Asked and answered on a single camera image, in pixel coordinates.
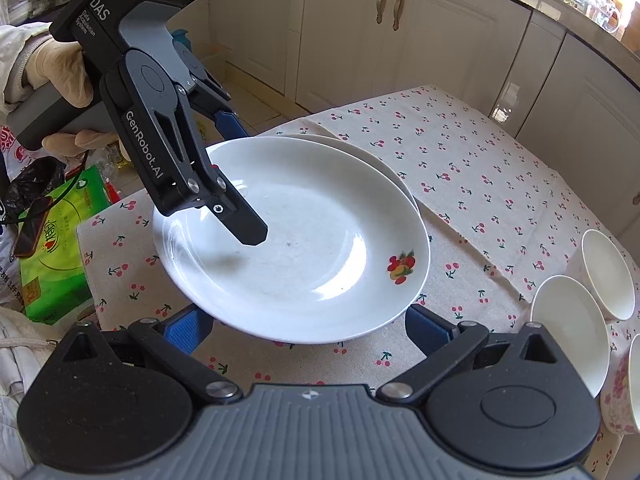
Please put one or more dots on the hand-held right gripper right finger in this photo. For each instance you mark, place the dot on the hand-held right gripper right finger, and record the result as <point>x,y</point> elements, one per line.
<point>425,330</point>

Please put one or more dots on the white plate fruit print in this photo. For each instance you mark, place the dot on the white plate fruit print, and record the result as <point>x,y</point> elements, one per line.
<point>310,260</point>
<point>385,170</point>

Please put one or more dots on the white bowl pink flowers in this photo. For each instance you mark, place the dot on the white bowl pink flowers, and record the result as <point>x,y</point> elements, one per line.
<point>607,275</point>
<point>567,335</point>
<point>625,390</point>

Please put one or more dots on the person's white jacket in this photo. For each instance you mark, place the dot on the person's white jacket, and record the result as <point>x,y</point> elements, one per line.
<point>20,360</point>

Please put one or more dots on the person's left forearm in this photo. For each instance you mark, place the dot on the person's left forearm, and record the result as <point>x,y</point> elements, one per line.
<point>15,60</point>

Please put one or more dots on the brown smartphone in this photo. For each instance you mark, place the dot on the brown smartphone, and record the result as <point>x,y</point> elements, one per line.
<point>32,227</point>

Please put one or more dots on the person's left hand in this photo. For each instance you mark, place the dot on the person's left hand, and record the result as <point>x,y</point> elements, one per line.
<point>55,67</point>

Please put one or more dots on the green paper package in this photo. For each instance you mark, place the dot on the green paper package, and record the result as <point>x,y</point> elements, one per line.
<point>55,260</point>

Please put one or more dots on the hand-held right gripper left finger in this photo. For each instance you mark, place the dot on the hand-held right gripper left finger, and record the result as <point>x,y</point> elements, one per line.
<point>182,332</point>

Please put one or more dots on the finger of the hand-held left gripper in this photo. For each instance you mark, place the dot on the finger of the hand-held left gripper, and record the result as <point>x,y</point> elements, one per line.
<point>232,125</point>
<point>245,225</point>

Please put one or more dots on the cherry print tablecloth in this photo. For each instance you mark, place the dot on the cherry print tablecloth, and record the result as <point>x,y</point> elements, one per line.
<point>475,160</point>

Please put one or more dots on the black plastic bag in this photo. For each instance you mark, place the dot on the black plastic bag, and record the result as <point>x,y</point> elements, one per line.
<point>30,180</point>

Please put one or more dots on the glass teapot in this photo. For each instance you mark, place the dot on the glass teapot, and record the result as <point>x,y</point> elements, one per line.
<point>607,15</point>

